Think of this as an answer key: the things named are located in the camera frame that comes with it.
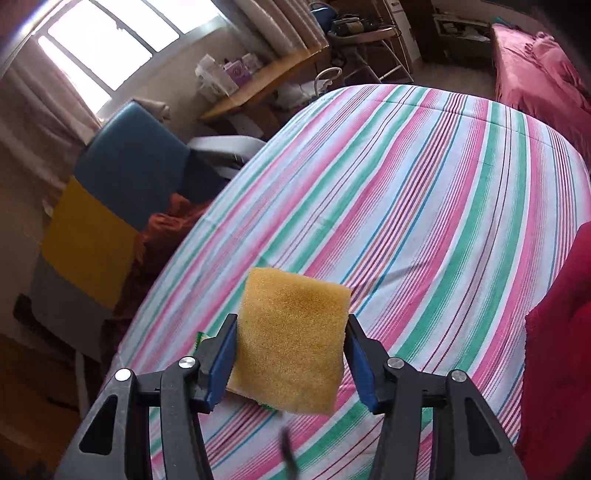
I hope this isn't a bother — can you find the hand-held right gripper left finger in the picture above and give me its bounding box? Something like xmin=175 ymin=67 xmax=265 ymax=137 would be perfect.
xmin=55 ymin=314 xmax=239 ymax=480

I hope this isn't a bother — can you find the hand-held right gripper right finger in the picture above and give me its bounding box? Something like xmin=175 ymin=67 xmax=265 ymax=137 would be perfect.
xmin=344 ymin=314 xmax=527 ymax=480

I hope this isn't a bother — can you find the yellow sponge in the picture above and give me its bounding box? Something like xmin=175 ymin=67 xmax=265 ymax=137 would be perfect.
xmin=226 ymin=267 xmax=354 ymax=415

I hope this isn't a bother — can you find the dark red blanket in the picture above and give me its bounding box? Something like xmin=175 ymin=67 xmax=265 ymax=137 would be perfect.
xmin=99 ymin=193 xmax=215 ymax=361

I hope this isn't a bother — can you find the red cloth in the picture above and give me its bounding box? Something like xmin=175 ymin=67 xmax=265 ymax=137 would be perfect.
xmin=515 ymin=222 xmax=591 ymax=480

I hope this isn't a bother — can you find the grey yellow blue sofa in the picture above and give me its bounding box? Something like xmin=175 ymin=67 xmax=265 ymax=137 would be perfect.
xmin=30 ymin=100 xmax=264 ymax=365

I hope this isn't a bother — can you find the crumpled white bag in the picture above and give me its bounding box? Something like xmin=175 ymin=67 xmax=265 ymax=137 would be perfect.
xmin=277 ymin=80 xmax=319 ymax=109

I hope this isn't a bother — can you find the wooden side table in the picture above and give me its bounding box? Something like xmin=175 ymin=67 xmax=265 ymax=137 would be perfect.
xmin=198 ymin=44 xmax=333 ymax=139

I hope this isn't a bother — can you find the white plastic bag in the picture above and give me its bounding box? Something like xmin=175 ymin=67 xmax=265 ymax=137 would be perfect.
xmin=195 ymin=54 xmax=232 ymax=102

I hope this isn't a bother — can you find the purple box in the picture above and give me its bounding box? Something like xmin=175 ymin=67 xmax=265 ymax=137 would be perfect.
xmin=224 ymin=53 xmax=264 ymax=88

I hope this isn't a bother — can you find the pink patterned curtain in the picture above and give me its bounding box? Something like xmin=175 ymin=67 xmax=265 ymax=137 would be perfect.
xmin=0 ymin=60 xmax=102 ymax=217
xmin=231 ymin=0 xmax=328 ymax=56

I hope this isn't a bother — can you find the pink bed cover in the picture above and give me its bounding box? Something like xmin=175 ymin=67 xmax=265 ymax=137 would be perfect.
xmin=489 ymin=23 xmax=591 ymax=158

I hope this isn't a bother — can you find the dark cabinet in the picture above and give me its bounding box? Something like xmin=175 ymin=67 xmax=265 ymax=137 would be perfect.
xmin=431 ymin=0 xmax=497 ymax=70

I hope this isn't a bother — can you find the cluttered rack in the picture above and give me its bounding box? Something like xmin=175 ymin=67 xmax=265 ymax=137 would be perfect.
xmin=309 ymin=0 xmax=416 ymax=84

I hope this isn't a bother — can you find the window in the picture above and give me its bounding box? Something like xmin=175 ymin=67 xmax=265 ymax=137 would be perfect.
xmin=37 ymin=0 xmax=222 ymax=112

